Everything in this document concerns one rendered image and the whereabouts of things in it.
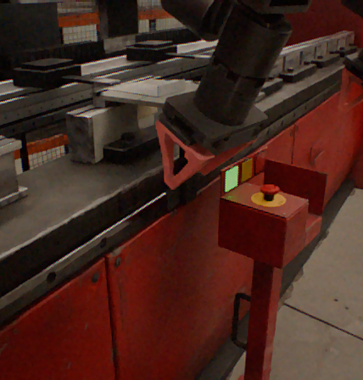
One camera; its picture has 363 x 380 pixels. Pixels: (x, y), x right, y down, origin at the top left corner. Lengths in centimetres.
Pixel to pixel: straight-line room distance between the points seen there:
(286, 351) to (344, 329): 27
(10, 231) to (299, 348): 131
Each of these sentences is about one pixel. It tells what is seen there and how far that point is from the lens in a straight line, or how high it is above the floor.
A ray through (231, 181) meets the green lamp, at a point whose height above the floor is 80.
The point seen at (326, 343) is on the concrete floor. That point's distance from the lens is 185.
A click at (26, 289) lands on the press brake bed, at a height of 80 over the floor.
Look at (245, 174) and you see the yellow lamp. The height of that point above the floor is 80.
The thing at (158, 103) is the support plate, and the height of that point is 100.
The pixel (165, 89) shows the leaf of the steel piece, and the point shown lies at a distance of 90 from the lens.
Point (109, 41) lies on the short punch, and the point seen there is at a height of 109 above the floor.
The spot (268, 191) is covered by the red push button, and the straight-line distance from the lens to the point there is 97.
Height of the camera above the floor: 119
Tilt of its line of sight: 23 degrees down
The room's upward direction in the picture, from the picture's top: straight up
